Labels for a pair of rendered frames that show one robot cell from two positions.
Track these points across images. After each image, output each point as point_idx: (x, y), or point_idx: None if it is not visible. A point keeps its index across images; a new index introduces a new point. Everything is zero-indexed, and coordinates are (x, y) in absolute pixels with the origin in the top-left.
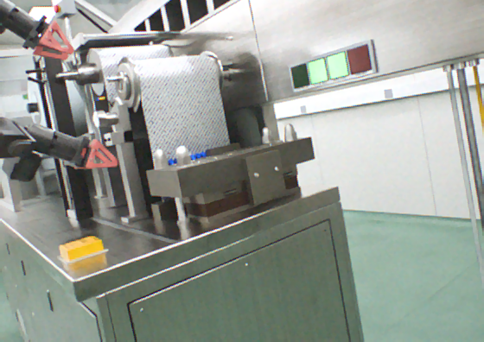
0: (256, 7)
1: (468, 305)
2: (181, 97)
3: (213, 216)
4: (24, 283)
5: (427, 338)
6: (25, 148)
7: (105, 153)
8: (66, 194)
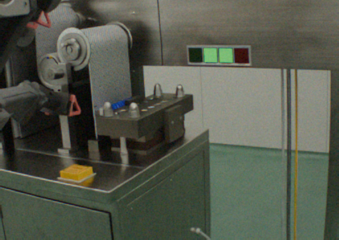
0: None
1: (236, 208)
2: (109, 60)
3: (148, 150)
4: None
5: (213, 231)
6: (45, 103)
7: (75, 105)
8: None
